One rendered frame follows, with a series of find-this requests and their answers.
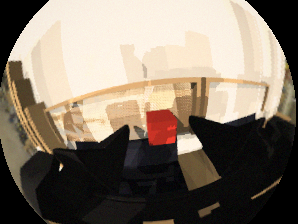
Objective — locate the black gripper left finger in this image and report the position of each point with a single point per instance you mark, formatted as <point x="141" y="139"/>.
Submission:
<point x="104" y="161"/>

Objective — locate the small red block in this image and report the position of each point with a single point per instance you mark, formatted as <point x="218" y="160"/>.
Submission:
<point x="161" y="127"/>

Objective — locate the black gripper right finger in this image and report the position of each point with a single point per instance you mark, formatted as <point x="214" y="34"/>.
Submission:
<point x="223" y="142"/>

